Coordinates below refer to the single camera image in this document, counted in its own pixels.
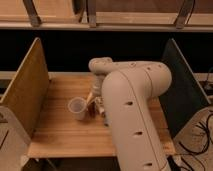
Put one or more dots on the white bottle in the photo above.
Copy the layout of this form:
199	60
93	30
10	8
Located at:
99	106

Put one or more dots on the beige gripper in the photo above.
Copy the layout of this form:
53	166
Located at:
96	89

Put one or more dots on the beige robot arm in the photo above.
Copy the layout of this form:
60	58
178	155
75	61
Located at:
126	88

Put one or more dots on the translucent plastic cup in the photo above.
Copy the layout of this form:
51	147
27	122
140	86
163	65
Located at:
78	107

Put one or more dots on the wooden shelf with brackets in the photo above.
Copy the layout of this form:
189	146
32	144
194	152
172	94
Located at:
108	15

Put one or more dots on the right dark side panel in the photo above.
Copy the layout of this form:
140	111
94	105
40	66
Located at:
185	103

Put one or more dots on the left wooden side panel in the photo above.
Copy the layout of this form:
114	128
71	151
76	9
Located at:
21	103

